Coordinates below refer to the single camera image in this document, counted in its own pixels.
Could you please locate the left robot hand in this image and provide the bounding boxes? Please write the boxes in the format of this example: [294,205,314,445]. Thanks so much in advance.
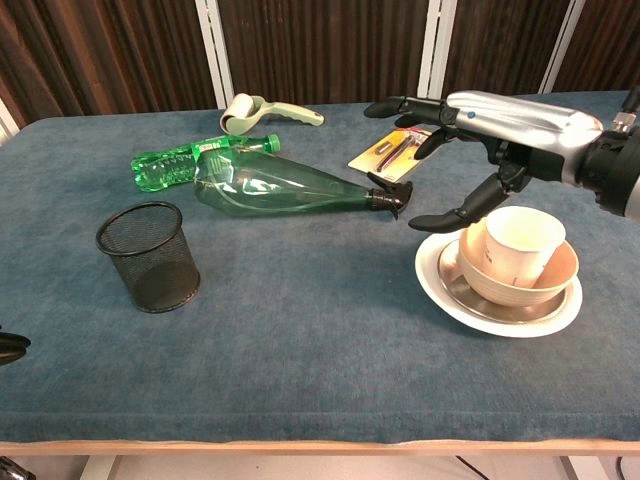
[0,333,32,367]

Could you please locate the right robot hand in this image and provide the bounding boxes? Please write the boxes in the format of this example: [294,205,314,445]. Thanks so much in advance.
[363,90,604,233]

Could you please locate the white paper cup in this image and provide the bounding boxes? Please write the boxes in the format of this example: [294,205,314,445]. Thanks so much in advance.
[484,206,567,290]

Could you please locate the beige ribbed bowl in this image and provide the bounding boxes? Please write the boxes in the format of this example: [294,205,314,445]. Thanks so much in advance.
[458,227,580,307]

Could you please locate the white steel-lined bowl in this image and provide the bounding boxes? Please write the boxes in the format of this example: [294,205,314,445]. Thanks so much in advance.
[414,232,584,337]

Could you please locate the yellow razor blister pack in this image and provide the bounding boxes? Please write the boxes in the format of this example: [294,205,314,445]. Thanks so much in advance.
[347,126,435,175]

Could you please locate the black mesh pen holder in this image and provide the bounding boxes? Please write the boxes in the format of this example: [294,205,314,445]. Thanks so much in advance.
[95,201,202,314]

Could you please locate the green plastic soda bottle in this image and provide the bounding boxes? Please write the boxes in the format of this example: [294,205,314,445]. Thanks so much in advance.
[130,133,282,192]

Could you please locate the green spray bottle black nozzle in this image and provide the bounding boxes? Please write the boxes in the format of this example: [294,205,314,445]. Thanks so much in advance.
[193,148,414,221]

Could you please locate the blue table cloth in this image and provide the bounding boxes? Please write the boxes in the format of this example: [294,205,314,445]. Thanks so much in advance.
[0,92,640,446]

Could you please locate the white partition post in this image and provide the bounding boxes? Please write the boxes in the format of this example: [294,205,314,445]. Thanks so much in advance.
[417,0,454,99]
[194,0,236,109]
[0,97,21,146]
[539,0,591,96]

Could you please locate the lint roller pale green handle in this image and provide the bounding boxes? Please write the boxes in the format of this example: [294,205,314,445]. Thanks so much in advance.
[219,92,325,136]

